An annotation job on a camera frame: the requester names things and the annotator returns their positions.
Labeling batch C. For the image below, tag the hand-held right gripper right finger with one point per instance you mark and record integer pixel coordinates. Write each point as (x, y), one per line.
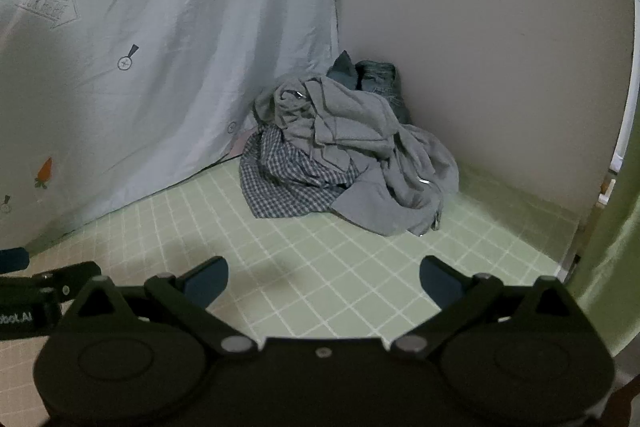
(440, 279)

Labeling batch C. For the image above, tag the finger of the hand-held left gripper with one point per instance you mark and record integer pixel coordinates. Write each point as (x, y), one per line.
(12, 258)
(60, 279)

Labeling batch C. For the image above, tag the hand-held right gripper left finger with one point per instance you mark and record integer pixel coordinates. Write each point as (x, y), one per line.
(207, 279)

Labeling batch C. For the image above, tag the grey hoodie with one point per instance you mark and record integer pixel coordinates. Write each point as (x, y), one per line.
(360, 127)

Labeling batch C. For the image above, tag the blue checked shirt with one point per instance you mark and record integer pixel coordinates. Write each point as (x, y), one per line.
(280, 177)

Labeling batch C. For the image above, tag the pale pink cloth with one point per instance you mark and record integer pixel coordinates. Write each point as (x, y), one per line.
(240, 147)

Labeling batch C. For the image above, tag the blue denim jeans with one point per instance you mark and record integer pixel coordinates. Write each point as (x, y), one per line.
(385, 82)

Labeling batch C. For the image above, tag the pale blue carrot print sheet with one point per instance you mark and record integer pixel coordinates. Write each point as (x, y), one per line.
(150, 7)

